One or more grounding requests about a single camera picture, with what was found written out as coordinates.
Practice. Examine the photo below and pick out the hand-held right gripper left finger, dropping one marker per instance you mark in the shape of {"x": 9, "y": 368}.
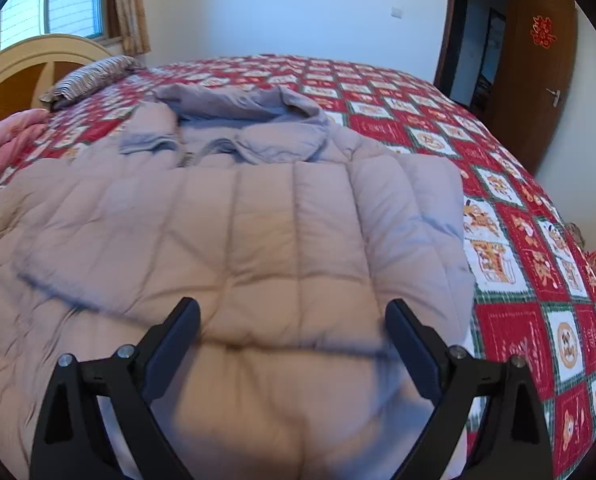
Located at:
{"x": 179, "y": 339}

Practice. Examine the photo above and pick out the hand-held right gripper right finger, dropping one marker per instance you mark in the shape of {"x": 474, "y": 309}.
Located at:
{"x": 406, "y": 344}

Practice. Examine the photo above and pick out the red checkered printed bedspread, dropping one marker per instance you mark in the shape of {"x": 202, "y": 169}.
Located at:
{"x": 507, "y": 325}

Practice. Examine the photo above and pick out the pink quilt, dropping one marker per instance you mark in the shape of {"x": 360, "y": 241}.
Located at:
{"x": 3, "y": 145}

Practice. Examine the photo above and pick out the striped pillow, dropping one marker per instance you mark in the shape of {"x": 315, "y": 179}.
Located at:
{"x": 93, "y": 77}

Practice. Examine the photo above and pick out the brown wooden door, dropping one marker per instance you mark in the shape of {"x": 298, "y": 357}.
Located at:
{"x": 527, "y": 90}

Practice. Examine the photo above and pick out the cream wooden headboard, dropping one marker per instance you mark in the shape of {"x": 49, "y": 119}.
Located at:
{"x": 8, "y": 67}

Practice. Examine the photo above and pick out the beige patterned curtain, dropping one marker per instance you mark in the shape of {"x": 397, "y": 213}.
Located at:
{"x": 130, "y": 15}

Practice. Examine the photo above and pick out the red paper door decoration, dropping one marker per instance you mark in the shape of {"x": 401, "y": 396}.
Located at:
{"x": 542, "y": 31}

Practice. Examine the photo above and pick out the window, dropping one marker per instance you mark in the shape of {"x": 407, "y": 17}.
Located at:
{"x": 73, "y": 0}

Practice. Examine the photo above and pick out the brown door frame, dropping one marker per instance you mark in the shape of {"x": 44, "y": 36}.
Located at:
{"x": 445, "y": 35}

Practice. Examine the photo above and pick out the white wall switch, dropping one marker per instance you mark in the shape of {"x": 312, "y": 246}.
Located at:
{"x": 397, "y": 11}

